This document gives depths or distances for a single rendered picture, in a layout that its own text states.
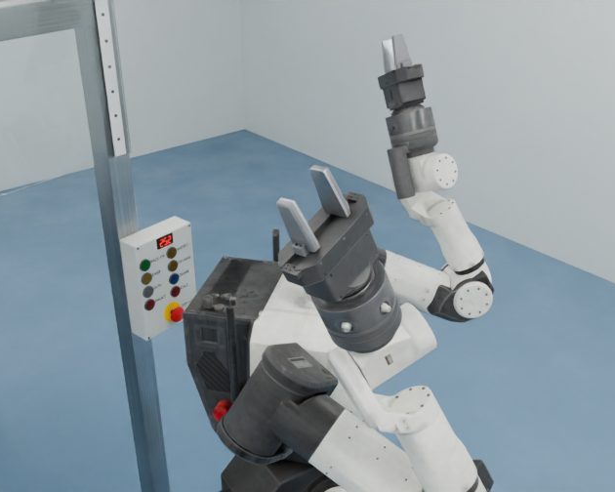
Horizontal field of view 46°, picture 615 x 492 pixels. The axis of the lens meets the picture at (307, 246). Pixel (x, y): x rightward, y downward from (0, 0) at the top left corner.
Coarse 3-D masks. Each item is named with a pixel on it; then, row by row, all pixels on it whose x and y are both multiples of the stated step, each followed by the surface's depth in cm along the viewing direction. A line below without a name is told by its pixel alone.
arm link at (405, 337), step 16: (400, 320) 82; (416, 320) 85; (336, 336) 81; (368, 336) 79; (384, 336) 80; (400, 336) 83; (416, 336) 84; (432, 336) 85; (352, 352) 84; (368, 352) 82; (384, 352) 83; (400, 352) 84; (416, 352) 85; (368, 368) 83; (384, 368) 84; (400, 368) 85; (368, 384) 84
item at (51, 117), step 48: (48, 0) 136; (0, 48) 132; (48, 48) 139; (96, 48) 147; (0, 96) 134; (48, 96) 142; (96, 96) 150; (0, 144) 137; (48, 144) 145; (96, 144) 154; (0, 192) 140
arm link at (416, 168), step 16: (400, 144) 134; (416, 144) 132; (432, 144) 134; (400, 160) 132; (416, 160) 133; (432, 160) 132; (448, 160) 133; (400, 176) 133; (416, 176) 134; (432, 176) 131; (448, 176) 133; (400, 192) 133; (416, 192) 139
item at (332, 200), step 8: (312, 168) 73; (320, 168) 73; (328, 168) 72; (312, 176) 74; (320, 176) 73; (328, 176) 72; (320, 184) 74; (328, 184) 73; (336, 184) 73; (320, 192) 75; (328, 192) 74; (336, 192) 73; (320, 200) 76; (328, 200) 75; (336, 200) 74; (344, 200) 74; (328, 208) 76; (336, 208) 75; (344, 208) 74; (344, 216) 75
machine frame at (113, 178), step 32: (0, 0) 163; (32, 0) 137; (128, 160) 163; (128, 192) 165; (128, 224) 168; (128, 320) 178; (128, 352) 184; (128, 384) 190; (160, 416) 197; (160, 448) 201; (160, 480) 206
